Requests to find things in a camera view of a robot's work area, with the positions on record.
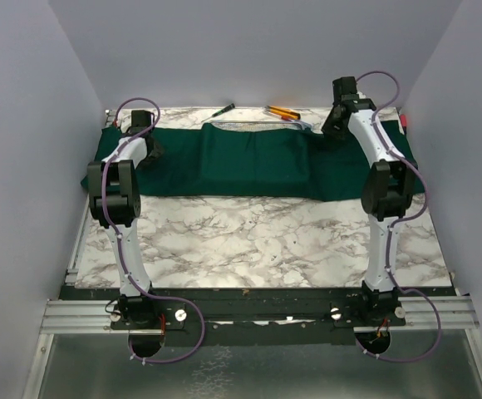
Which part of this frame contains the dark green surgical drape cloth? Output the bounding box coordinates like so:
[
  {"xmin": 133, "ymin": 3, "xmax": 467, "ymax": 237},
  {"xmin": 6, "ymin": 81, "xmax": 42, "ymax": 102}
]
[{"xmin": 78, "ymin": 121, "xmax": 427, "ymax": 203}]

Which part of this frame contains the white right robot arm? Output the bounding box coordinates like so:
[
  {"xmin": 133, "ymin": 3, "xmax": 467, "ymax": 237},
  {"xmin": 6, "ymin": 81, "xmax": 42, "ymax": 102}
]
[{"xmin": 322, "ymin": 76, "xmax": 416, "ymax": 325}]

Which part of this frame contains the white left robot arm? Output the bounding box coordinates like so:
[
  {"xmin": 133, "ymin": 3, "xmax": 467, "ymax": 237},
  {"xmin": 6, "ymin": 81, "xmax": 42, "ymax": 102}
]
[{"xmin": 87, "ymin": 110, "xmax": 165, "ymax": 330}]

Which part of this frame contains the red object at table edge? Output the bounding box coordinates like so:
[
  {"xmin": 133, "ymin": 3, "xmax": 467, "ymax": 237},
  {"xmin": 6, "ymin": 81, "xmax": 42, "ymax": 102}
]
[{"xmin": 400, "ymin": 114, "xmax": 407, "ymax": 130}]

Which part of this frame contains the metal mesh instrument tray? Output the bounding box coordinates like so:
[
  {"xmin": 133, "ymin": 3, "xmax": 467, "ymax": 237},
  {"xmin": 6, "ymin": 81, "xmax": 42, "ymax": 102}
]
[{"xmin": 211, "ymin": 121, "xmax": 301, "ymax": 132}]

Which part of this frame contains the green black screwdriver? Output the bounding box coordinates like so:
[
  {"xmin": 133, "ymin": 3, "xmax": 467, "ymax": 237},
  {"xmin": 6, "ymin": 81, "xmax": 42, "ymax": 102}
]
[{"xmin": 201, "ymin": 103, "xmax": 236, "ymax": 123}]

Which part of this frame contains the blue handled screwdriver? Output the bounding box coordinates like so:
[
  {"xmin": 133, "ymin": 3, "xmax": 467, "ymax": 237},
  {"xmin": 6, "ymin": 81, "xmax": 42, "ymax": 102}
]
[{"xmin": 281, "ymin": 117, "xmax": 312, "ymax": 131}]

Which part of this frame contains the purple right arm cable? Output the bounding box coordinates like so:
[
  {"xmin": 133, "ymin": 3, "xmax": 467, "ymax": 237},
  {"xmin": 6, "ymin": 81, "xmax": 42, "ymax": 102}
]
[{"xmin": 355, "ymin": 71, "xmax": 442, "ymax": 363}]

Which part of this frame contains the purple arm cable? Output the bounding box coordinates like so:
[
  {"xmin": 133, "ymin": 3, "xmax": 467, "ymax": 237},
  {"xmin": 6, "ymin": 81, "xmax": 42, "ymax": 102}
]
[
  {"xmin": 355, "ymin": 71, "xmax": 442, "ymax": 363},
  {"xmin": 101, "ymin": 97, "xmax": 205, "ymax": 367}
]

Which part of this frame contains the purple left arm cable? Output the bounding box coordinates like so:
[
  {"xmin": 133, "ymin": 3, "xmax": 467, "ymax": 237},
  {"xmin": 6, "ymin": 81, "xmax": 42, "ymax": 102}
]
[{"xmin": 101, "ymin": 97, "xmax": 205, "ymax": 367}]

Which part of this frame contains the aluminium front rail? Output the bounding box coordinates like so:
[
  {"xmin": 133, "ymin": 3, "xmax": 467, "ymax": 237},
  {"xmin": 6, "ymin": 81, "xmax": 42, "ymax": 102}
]
[{"xmin": 40, "ymin": 296, "xmax": 480, "ymax": 335}]

